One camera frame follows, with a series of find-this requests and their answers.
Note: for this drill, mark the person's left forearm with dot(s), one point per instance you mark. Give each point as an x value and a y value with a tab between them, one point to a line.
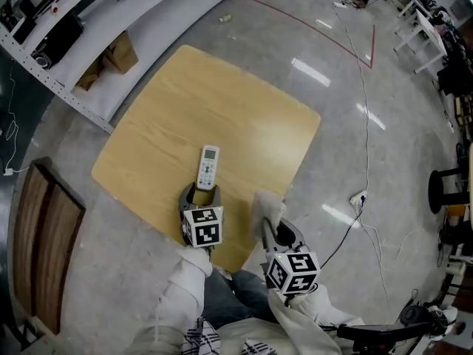
184	290

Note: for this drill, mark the white cleaning cloth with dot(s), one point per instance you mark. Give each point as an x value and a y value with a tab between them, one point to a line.
268	205

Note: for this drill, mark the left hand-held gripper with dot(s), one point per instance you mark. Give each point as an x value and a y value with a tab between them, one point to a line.
203	228

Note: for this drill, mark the person's legs in jeans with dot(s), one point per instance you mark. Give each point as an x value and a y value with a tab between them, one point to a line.
240	294

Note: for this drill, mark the black metal stand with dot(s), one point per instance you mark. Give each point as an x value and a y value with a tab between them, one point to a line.
380	333

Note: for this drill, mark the yellow bag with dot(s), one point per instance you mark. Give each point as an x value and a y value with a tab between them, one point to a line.
458	211

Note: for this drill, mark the white remote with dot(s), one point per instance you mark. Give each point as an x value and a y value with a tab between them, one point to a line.
208	168

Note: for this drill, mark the person's right forearm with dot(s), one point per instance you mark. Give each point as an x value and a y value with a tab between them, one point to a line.
314	309

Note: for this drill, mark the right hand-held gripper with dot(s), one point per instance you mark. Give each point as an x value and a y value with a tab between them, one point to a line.
292	272

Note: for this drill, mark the white rectangular table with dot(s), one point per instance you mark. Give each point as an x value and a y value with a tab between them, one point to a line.
428	28

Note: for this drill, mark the brown wooden bench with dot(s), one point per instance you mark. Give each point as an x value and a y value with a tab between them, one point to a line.
44	242

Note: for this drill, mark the red floor tape line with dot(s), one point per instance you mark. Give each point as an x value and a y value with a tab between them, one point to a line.
314	28

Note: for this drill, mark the black box appliance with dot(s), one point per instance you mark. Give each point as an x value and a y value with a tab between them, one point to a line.
59	41

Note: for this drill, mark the square wooden pedestal table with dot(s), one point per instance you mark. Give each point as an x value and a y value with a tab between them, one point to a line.
221	105

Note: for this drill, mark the white metal shelf rack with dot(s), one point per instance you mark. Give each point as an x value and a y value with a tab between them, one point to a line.
148	17

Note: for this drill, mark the brown cardboard box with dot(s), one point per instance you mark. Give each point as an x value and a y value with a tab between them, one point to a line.
122	52
90	76

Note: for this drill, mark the small pale green bottle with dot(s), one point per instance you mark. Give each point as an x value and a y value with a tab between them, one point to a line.
225	18

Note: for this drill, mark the round beige table black base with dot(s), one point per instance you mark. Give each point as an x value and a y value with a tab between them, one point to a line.
439	191

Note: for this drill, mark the white power strip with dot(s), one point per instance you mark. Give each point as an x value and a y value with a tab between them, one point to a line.
9	171
340	5
359	197

